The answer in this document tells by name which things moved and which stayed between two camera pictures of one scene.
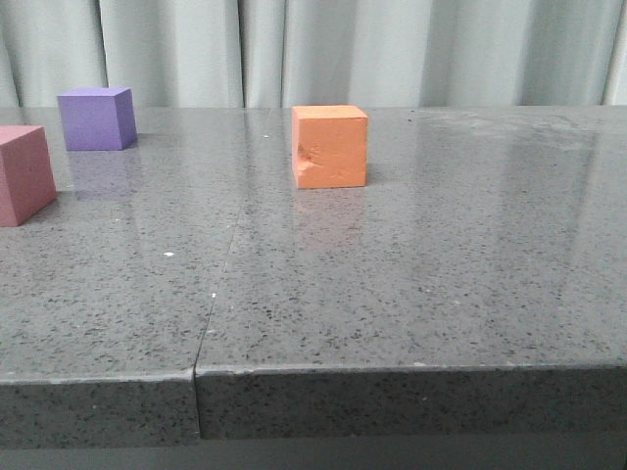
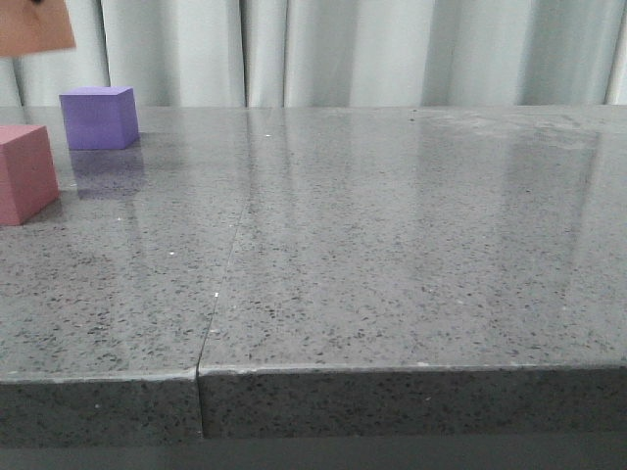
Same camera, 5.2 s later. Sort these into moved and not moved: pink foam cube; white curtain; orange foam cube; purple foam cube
Moved: orange foam cube
Not moved: white curtain; purple foam cube; pink foam cube
